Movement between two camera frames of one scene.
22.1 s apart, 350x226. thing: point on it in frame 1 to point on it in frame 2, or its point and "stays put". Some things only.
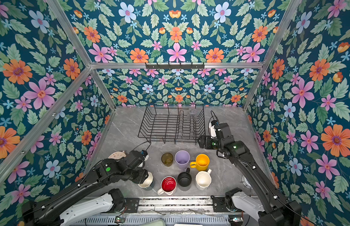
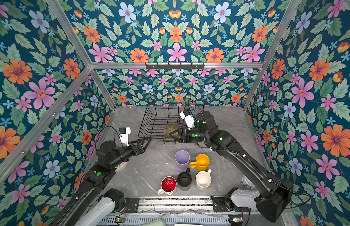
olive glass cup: [167, 158] to [170, 127]
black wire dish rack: [178, 122] stays put
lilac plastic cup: [182, 158] stays put
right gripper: [208, 139] to [182, 132]
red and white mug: [168, 185] stays put
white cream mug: [203, 179] stays put
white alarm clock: [246, 182] stays put
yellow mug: [202, 163] stays put
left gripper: [144, 175] to [139, 149]
